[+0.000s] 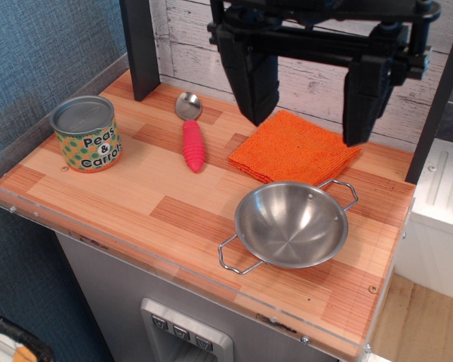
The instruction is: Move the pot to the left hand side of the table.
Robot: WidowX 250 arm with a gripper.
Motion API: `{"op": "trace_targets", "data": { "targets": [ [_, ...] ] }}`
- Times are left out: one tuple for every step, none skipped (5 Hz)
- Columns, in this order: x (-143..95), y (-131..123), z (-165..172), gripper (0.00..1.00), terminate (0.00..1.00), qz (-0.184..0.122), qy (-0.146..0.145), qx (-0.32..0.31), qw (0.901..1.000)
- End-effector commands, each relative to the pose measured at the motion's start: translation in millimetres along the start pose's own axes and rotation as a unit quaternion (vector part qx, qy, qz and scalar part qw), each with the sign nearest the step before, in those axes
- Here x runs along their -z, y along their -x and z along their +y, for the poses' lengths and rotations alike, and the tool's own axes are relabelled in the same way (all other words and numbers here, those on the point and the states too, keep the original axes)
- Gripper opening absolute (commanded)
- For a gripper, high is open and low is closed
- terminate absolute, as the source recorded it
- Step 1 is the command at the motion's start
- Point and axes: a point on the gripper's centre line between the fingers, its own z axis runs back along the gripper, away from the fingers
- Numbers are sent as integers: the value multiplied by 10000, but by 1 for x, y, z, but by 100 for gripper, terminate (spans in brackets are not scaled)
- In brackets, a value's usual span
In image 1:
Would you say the clear acrylic edge guard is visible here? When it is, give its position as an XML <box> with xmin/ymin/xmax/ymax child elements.
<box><xmin>0</xmin><ymin>73</ymin><xmax>414</xmax><ymax>361</ymax></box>

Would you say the red handled metal spoon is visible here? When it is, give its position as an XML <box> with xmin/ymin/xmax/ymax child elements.
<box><xmin>175</xmin><ymin>92</ymin><xmax>205</xmax><ymax>173</ymax></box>

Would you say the folded orange cloth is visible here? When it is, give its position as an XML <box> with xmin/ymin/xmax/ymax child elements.
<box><xmin>228</xmin><ymin>110</ymin><xmax>361</xmax><ymax>185</ymax></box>

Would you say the orange and black object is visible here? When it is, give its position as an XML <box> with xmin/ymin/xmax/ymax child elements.
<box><xmin>0</xmin><ymin>316</ymin><xmax>57</xmax><ymax>361</ymax></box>

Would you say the silver dispenser button panel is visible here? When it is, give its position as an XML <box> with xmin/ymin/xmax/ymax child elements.
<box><xmin>140</xmin><ymin>298</ymin><xmax>235</xmax><ymax>361</ymax></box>

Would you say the peas and carrots can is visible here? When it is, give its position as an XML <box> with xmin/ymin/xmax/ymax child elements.
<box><xmin>49</xmin><ymin>96</ymin><xmax>122</xmax><ymax>173</ymax></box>

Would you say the dark grey left post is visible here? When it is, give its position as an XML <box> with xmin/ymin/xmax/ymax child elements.
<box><xmin>119</xmin><ymin>0</ymin><xmax>161</xmax><ymax>101</ymax></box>

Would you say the steel colander bowl with handles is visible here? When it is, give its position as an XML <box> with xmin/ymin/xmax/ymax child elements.
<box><xmin>218</xmin><ymin>179</ymin><xmax>359</xmax><ymax>275</ymax></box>

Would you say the dark grey post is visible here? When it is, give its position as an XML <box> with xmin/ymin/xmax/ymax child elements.
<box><xmin>119</xmin><ymin>0</ymin><xmax>161</xmax><ymax>101</ymax></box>
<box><xmin>405</xmin><ymin>45</ymin><xmax>453</xmax><ymax>185</ymax></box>

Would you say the dark grey right post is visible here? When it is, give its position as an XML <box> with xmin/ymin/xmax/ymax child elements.
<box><xmin>405</xmin><ymin>45</ymin><xmax>453</xmax><ymax>185</ymax></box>

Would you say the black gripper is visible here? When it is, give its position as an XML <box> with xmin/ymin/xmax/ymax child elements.
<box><xmin>208</xmin><ymin>1</ymin><xmax>441</xmax><ymax>146</ymax></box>

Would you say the white toy sink unit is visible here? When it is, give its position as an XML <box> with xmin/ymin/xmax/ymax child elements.
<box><xmin>394</xmin><ymin>140</ymin><xmax>453</xmax><ymax>298</ymax></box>

